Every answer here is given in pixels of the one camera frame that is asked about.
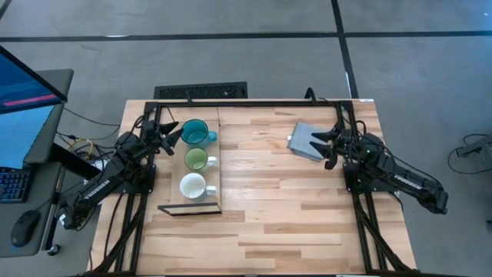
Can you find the monitor with blue screen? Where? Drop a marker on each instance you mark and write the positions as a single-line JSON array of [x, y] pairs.
[[23, 115]]

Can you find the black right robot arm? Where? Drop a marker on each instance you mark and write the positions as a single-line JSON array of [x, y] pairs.
[[407, 181]]

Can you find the grey side desk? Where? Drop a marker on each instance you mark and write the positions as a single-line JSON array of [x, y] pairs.
[[50, 127]]

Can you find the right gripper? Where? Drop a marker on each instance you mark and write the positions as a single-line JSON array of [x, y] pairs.
[[346, 142]]

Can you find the black floor vent grille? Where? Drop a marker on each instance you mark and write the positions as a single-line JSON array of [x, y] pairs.
[[200, 91]]

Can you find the white ceramic mug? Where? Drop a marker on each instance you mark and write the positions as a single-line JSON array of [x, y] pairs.
[[193, 185]]

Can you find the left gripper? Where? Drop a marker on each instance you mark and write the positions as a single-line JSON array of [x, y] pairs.
[[153, 134]]

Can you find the black computer mouse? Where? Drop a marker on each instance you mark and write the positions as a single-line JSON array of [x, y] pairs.
[[25, 229]]

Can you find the black keyboard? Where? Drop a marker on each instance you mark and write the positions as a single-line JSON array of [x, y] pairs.
[[13, 184]]

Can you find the grey folded cloth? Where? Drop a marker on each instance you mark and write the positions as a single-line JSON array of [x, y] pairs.
[[301, 142]]

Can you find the green and white mug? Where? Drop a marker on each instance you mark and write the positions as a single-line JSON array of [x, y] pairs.
[[197, 159]]

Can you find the teal ceramic mug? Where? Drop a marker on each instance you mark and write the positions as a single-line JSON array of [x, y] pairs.
[[196, 132]]

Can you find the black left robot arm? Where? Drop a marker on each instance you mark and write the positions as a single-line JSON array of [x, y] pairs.
[[98, 188]]

